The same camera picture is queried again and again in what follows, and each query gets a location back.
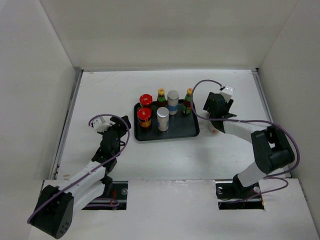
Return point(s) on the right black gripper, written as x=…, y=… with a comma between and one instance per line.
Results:
x=228, y=105

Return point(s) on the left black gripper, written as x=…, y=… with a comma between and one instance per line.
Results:
x=119, y=125

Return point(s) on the yellow-cap sauce bottle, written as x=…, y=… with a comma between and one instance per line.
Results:
x=187, y=108
x=161, y=98

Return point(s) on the red-lid chili jar front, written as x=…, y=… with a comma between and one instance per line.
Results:
x=144, y=116

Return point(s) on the red-lid chili jar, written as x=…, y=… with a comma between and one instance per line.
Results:
x=146, y=101
x=144, y=116

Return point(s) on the blue-label pepper jar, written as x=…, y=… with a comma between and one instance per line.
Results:
x=172, y=101
x=162, y=115

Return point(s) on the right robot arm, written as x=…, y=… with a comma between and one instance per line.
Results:
x=271, y=148

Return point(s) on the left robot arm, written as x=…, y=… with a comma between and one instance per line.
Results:
x=89, y=188

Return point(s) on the small white sauce cup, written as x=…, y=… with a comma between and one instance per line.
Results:
x=212, y=129

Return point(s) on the black plastic tray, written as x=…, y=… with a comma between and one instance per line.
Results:
x=179, y=125

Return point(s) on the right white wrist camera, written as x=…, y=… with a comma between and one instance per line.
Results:
x=227, y=92

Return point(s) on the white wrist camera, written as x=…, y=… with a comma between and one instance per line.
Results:
x=227, y=92
x=99, y=124

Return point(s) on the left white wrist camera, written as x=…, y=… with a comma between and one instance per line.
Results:
x=99, y=124

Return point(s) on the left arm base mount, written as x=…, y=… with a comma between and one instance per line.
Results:
x=115, y=195

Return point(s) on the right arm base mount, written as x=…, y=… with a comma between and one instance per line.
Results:
x=230, y=197

